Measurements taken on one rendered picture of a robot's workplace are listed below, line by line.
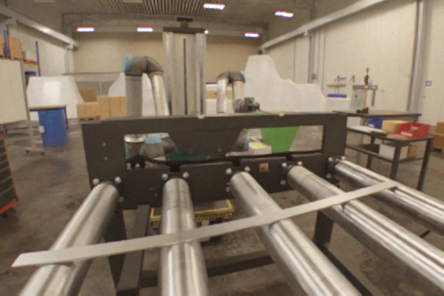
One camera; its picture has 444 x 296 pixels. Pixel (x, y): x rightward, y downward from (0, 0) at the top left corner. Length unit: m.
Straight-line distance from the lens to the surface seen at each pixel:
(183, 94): 1.78
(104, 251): 0.59
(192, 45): 1.83
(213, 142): 0.95
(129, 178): 1.00
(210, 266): 1.31
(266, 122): 1.00
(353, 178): 1.17
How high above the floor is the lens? 1.29
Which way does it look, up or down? 11 degrees down
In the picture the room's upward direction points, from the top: straight up
